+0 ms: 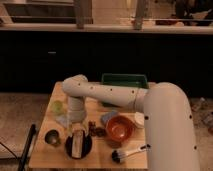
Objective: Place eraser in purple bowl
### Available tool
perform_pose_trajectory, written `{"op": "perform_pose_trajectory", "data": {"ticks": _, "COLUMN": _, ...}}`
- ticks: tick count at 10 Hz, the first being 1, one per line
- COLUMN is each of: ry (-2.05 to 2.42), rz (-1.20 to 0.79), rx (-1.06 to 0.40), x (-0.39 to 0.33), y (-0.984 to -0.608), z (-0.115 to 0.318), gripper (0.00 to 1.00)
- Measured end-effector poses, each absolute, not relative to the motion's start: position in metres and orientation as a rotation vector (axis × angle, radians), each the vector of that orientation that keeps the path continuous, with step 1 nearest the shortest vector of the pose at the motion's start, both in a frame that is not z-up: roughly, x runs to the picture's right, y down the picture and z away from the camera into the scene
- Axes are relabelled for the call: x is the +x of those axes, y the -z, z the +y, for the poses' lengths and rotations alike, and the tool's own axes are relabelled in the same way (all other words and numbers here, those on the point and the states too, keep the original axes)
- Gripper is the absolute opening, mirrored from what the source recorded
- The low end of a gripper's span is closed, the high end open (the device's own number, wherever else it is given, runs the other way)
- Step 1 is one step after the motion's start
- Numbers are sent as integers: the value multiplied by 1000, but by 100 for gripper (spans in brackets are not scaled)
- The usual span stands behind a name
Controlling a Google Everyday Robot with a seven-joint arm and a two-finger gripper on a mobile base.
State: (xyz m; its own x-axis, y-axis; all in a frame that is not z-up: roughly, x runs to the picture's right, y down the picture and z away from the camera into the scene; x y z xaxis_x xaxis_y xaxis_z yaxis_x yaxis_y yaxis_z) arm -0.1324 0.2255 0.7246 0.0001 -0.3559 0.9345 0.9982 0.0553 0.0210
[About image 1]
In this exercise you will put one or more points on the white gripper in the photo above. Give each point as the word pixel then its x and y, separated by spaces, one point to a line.
pixel 78 136

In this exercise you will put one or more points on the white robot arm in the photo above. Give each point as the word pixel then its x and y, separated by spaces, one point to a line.
pixel 169 130

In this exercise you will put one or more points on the small metal cup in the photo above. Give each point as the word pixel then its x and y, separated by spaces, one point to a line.
pixel 52 138

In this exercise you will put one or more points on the green plastic bin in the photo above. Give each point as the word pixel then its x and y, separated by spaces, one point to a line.
pixel 127 80

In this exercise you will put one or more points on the dark brown toy object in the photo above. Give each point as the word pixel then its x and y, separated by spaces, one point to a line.
pixel 96 131

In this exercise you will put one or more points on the orange bowl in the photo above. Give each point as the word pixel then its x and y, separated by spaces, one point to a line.
pixel 119 128

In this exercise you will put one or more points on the black round plate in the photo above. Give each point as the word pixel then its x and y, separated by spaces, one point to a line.
pixel 86 148

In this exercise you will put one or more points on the black pole stand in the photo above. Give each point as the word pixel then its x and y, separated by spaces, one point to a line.
pixel 22 161

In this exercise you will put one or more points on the green plastic cup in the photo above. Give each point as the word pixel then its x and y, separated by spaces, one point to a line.
pixel 57 107

